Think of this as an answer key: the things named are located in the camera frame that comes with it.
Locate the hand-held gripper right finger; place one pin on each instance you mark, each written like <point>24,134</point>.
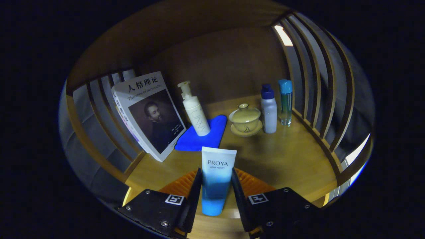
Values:
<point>239,199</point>

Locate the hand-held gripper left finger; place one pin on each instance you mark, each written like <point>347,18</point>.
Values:
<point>196,199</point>

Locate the blue and white cream tube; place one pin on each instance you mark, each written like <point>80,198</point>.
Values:
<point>217,179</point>

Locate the wooden countertop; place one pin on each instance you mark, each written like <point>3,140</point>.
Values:
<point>282,156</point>

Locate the wooden cabinet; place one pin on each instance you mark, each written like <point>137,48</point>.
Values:
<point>225,66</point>

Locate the blue folded cloth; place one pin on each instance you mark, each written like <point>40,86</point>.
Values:
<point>212,136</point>

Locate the yellow lidded teacup with saucer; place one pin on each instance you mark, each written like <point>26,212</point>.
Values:
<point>245,119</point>

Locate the white pump bottle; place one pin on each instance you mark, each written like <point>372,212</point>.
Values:
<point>197,116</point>

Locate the white bottle with blue cap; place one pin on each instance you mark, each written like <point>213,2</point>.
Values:
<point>269,113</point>

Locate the large white portrait book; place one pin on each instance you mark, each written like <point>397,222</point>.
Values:
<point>152,116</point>

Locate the clear bottle with teal cap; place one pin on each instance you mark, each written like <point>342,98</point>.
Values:
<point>285,103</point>

